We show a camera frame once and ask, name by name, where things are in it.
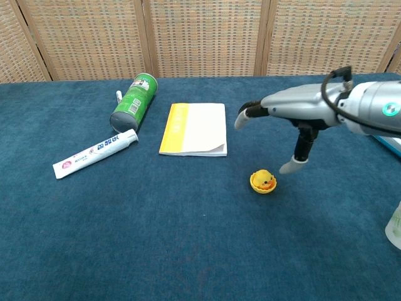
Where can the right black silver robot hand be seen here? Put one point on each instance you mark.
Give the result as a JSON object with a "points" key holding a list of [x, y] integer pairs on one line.
{"points": [[300, 100]]}

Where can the small yellow toy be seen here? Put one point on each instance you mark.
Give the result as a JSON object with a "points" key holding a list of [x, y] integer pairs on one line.
{"points": [[263, 180]]}

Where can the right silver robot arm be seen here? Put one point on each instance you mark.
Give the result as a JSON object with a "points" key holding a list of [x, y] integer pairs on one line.
{"points": [[372, 97]]}

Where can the yellow eggshell toy cup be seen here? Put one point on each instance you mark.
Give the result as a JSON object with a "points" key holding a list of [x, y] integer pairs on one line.
{"points": [[261, 190]]}

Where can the woven rattan screen panel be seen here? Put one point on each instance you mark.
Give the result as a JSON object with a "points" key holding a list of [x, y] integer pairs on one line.
{"points": [[326, 37], [91, 37], [206, 37], [396, 59], [18, 47]]}

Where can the blue plastic wrap box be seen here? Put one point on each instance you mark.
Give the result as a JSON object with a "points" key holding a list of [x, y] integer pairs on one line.
{"points": [[388, 143]]}

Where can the yellow white notebook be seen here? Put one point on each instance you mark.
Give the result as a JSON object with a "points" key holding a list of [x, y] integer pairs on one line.
{"points": [[203, 128]]}

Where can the white paper cup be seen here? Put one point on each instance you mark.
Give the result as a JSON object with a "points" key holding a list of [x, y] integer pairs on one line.
{"points": [[395, 229]]}

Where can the green cylindrical snack can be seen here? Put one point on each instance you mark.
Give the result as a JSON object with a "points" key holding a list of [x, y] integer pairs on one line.
{"points": [[133, 103]]}

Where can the blue carpet table cover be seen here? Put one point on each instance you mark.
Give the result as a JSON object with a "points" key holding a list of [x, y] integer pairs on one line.
{"points": [[156, 235]]}

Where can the white toothpaste tube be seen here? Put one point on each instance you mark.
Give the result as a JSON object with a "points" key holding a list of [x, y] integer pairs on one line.
{"points": [[94, 153]]}

